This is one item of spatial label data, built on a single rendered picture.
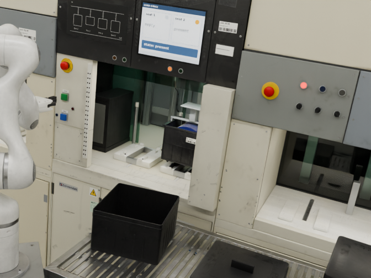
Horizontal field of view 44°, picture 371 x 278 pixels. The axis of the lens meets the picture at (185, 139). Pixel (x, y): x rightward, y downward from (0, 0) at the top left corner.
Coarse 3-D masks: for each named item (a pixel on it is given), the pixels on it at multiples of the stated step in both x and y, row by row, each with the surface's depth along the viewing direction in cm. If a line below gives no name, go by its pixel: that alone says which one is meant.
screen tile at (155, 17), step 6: (150, 12) 189; (156, 12) 188; (144, 18) 191; (150, 18) 190; (156, 18) 189; (162, 18) 188; (144, 24) 191; (168, 24) 187; (144, 30) 192; (150, 30) 191; (156, 30) 190; (162, 30) 189; (168, 30) 188; (144, 36) 193; (150, 36) 192; (156, 36) 191; (162, 36) 189; (168, 36) 188
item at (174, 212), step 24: (120, 192) 198; (144, 192) 195; (96, 216) 172; (120, 216) 169; (144, 216) 198; (168, 216) 176; (96, 240) 175; (120, 240) 172; (144, 240) 170; (168, 240) 186
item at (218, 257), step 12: (216, 240) 175; (216, 252) 167; (228, 252) 168; (240, 252) 169; (252, 252) 170; (204, 264) 159; (216, 264) 160; (228, 264) 161; (240, 264) 158; (252, 264) 163; (264, 264) 164; (276, 264) 165; (288, 264) 166; (192, 276) 151; (204, 276) 152; (216, 276) 153; (228, 276) 154; (240, 276) 155; (252, 276) 156; (264, 276) 156; (276, 276) 157
